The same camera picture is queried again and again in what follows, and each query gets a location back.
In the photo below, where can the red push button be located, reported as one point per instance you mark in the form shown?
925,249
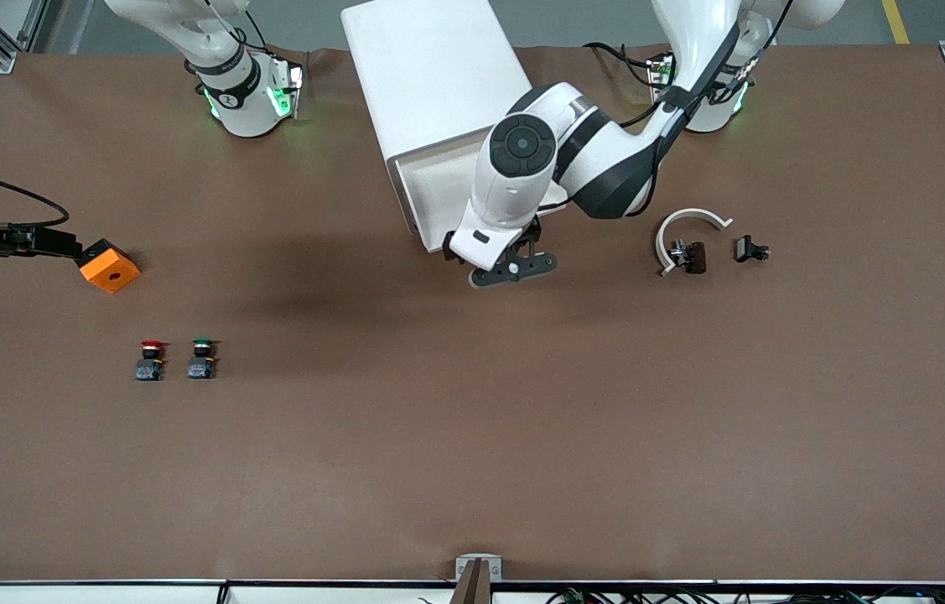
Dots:
150,365

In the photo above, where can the green push button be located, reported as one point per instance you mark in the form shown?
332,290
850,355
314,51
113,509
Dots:
201,362

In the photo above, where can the black clip with metal part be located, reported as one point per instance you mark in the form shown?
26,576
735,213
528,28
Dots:
693,257

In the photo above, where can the white drawer cabinet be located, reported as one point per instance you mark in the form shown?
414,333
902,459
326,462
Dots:
422,67

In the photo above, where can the white table edge rail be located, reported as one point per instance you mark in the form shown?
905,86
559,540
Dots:
103,592

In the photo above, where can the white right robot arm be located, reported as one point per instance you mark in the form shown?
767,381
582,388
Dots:
241,105

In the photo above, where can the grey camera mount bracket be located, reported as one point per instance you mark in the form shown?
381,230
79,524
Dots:
478,570

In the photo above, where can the small black clip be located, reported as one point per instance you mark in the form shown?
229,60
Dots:
747,249

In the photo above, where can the orange and black button box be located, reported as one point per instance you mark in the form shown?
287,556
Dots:
113,273

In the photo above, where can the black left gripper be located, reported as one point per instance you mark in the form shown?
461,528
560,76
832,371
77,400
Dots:
534,233

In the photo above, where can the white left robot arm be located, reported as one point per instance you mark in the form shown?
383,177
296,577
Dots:
522,184

